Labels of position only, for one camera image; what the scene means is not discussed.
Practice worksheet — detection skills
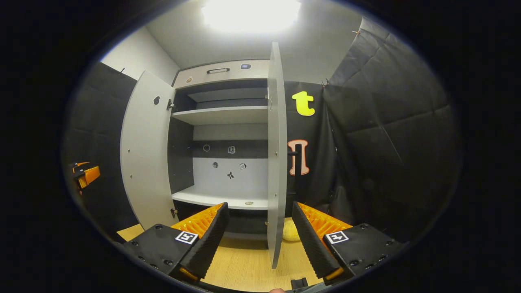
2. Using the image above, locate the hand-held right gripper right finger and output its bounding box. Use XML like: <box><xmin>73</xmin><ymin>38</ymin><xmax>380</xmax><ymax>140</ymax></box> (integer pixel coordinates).
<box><xmin>291</xmin><ymin>201</ymin><xmax>407</xmax><ymax>285</ymax></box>

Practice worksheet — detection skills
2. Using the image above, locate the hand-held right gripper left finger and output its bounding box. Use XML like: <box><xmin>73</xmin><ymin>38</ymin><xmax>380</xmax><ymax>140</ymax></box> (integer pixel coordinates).
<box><xmin>122</xmin><ymin>202</ymin><xmax>230</xmax><ymax>285</ymax></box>

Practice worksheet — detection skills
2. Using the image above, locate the grey shoe cabinet door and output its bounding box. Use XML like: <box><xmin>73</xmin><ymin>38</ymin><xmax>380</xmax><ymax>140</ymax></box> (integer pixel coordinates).
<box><xmin>120</xmin><ymin>70</ymin><xmax>178</xmax><ymax>231</ymax></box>
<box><xmin>267</xmin><ymin>42</ymin><xmax>289</xmax><ymax>270</ymax></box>

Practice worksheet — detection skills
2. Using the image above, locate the black door handle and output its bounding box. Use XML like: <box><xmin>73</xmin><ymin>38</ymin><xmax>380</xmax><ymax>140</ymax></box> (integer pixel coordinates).
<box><xmin>287</xmin><ymin>142</ymin><xmax>304</xmax><ymax>196</ymax></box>

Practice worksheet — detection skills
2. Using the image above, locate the grey double-door shoe cabinet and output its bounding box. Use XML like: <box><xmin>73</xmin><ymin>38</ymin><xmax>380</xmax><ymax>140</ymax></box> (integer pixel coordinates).
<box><xmin>120</xmin><ymin>41</ymin><xmax>289</xmax><ymax>270</ymax></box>

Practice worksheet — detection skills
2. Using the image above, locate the grey cabinet shelf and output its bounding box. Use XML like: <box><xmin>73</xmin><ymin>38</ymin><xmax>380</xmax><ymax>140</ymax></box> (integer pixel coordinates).
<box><xmin>171</xmin><ymin>106</ymin><xmax>269</xmax><ymax>126</ymax></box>
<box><xmin>172</xmin><ymin>185</ymin><xmax>269</xmax><ymax>210</ymax></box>

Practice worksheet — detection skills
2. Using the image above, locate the grey cabinet drawer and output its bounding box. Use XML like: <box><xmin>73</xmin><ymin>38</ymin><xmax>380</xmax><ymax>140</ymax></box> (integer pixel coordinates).
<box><xmin>173</xmin><ymin>60</ymin><xmax>270</xmax><ymax>89</ymax></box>

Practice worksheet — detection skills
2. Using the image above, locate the yellow plush ball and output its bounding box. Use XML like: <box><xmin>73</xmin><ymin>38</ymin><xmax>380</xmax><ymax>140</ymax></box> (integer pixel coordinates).
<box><xmin>283</xmin><ymin>218</ymin><xmax>302</xmax><ymax>242</ymax></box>

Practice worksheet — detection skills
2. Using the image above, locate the black backdrop cloth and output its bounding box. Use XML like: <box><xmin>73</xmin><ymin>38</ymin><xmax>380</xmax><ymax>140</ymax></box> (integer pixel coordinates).
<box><xmin>61</xmin><ymin>16</ymin><xmax>462</xmax><ymax>245</ymax></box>

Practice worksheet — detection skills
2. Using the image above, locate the ceiling light panel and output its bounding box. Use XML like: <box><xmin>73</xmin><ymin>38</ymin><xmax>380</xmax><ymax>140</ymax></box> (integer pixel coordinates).
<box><xmin>201</xmin><ymin>0</ymin><xmax>302</xmax><ymax>34</ymax></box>

